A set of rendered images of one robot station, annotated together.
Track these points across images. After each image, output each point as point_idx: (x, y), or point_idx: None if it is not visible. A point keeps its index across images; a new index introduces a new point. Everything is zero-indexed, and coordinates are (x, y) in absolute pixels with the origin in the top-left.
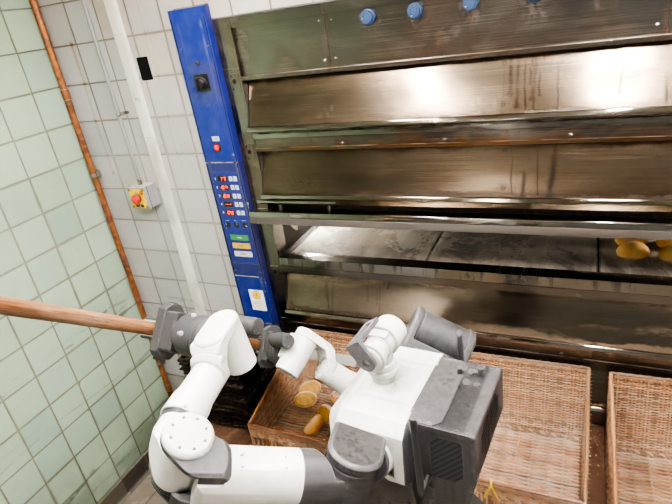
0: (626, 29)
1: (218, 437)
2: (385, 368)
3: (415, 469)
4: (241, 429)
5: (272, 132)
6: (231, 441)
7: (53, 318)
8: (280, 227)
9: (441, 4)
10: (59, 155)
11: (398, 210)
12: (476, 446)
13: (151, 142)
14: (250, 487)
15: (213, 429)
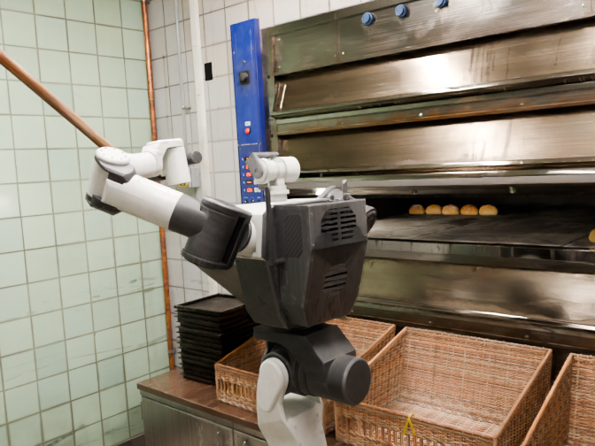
0: (559, 11)
1: (191, 388)
2: (274, 186)
3: (267, 237)
4: (213, 386)
5: (289, 116)
6: (200, 391)
7: (66, 114)
8: None
9: (421, 4)
10: (133, 139)
11: None
12: (310, 215)
13: (202, 131)
14: (139, 192)
15: (189, 383)
